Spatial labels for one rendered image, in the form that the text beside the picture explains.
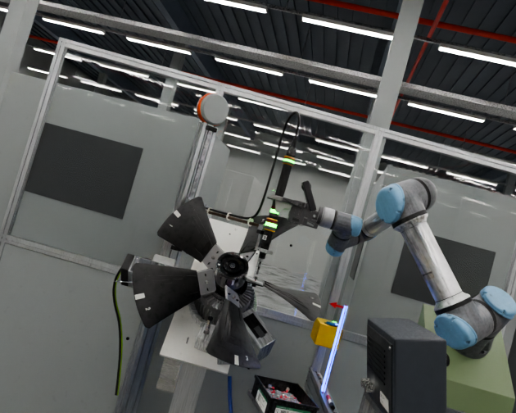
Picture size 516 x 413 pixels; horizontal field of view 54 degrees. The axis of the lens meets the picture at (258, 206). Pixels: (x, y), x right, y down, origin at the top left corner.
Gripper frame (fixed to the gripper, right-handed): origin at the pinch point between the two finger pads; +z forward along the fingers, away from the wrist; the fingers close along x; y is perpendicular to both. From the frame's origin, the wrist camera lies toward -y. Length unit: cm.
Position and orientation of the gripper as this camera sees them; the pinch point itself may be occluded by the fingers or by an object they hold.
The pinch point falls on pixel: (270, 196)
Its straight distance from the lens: 190.1
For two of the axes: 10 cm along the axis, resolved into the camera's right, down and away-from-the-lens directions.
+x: 0.0, 0.4, 10.0
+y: -2.8, 9.6, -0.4
